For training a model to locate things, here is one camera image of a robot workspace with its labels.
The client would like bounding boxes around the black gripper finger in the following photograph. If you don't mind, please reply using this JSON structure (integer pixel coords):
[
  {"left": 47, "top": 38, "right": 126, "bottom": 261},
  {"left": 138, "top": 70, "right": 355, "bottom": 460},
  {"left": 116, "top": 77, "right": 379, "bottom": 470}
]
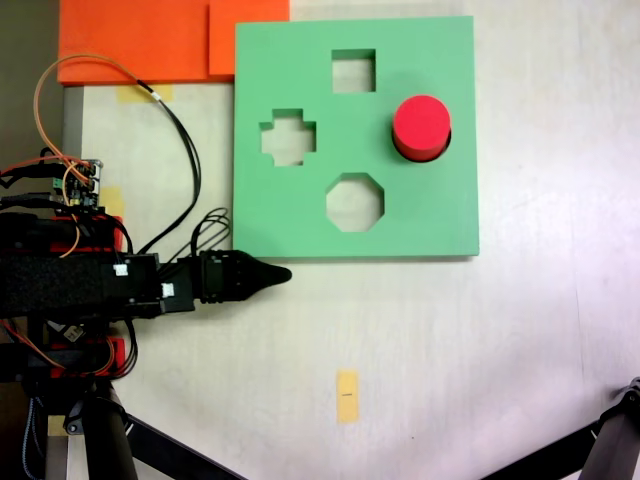
[
  {"left": 244, "top": 274, "right": 293, "bottom": 301},
  {"left": 244, "top": 252, "right": 293, "bottom": 278}
]

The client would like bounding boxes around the red cylinder block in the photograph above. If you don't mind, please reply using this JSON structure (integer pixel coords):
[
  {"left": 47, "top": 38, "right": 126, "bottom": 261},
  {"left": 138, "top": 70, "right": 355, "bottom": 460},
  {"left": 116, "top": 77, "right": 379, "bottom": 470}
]
[{"left": 390, "top": 94, "right": 453, "bottom": 164}]

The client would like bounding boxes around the large orange foam block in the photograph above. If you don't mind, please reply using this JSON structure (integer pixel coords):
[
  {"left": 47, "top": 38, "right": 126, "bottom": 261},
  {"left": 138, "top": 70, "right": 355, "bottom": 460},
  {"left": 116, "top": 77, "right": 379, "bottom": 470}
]
[{"left": 57, "top": 0, "right": 211, "bottom": 86}]

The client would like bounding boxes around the red base clamp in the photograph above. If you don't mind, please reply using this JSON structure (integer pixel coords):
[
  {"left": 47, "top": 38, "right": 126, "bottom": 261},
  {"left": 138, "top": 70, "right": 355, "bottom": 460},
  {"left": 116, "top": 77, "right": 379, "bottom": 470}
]
[
  {"left": 45, "top": 337, "right": 126, "bottom": 379},
  {"left": 51, "top": 213, "right": 126, "bottom": 251}
]

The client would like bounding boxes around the plain yellow tape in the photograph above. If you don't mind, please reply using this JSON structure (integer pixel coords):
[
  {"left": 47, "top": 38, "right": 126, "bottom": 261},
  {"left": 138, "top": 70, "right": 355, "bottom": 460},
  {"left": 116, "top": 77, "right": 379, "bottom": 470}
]
[
  {"left": 115, "top": 83, "right": 175, "bottom": 105},
  {"left": 102, "top": 186, "right": 125, "bottom": 216}
]

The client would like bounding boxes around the yellow tape with line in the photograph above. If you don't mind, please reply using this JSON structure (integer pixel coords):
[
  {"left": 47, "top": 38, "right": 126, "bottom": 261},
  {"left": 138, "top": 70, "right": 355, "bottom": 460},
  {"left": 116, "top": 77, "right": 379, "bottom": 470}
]
[{"left": 335, "top": 369, "right": 360, "bottom": 425}]

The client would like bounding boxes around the small circuit board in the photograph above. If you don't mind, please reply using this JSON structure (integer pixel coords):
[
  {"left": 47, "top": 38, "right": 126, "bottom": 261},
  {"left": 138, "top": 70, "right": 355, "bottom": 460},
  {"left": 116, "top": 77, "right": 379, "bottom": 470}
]
[{"left": 51, "top": 158, "right": 104, "bottom": 212}]

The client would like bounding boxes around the green shape sorter board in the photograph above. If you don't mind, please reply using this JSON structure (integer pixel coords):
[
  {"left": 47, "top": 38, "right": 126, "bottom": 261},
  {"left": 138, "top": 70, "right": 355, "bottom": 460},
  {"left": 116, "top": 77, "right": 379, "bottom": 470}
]
[{"left": 232, "top": 15, "right": 481, "bottom": 264}]

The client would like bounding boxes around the black notched tripod leg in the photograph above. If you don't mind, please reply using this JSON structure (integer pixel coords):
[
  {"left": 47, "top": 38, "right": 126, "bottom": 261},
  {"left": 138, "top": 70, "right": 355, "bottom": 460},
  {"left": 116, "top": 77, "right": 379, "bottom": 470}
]
[{"left": 579, "top": 377, "right": 640, "bottom": 480}]

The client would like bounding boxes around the short black cable loop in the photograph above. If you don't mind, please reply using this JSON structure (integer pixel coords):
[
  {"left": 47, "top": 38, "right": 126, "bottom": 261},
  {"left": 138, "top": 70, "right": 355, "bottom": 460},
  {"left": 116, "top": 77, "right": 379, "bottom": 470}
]
[{"left": 169, "top": 207, "right": 234, "bottom": 266}]

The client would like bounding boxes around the long black cable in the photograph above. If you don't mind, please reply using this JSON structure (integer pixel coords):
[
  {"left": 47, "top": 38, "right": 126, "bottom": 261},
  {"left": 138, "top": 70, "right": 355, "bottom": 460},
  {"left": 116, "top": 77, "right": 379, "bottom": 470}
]
[{"left": 134, "top": 79, "right": 203, "bottom": 257}]

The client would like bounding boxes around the thin orange base wire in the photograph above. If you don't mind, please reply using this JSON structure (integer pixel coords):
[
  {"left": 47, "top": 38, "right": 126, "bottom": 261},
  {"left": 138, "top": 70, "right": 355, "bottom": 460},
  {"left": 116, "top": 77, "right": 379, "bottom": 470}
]
[
  {"left": 59, "top": 162, "right": 84, "bottom": 259},
  {"left": 0, "top": 319, "right": 117, "bottom": 379}
]

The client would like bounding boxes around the blue white braided cable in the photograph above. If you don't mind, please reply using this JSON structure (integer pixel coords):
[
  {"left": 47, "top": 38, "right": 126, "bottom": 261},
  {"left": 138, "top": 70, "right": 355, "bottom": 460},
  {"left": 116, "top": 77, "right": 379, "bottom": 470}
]
[{"left": 21, "top": 397, "right": 45, "bottom": 480}]

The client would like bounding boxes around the long orange cable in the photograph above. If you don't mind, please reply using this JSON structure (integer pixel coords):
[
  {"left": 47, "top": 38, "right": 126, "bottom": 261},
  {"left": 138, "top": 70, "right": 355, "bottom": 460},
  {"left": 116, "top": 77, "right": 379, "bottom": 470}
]
[{"left": 32, "top": 53, "right": 157, "bottom": 169}]

